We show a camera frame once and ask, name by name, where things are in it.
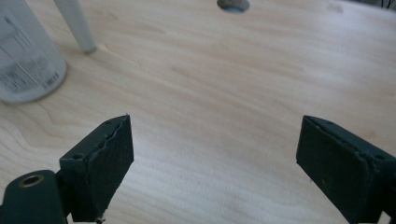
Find white slanted pole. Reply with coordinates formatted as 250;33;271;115
52;0;98;54

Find grey table cable grommet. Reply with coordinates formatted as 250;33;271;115
216;0;251;14

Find dark cables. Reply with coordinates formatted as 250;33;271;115
376;0;396;10

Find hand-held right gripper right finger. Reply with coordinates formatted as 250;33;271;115
295;115;396;224

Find white labelled plastic bottle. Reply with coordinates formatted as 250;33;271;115
0;0;68;105

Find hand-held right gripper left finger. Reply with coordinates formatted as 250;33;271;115
59;114;135;223

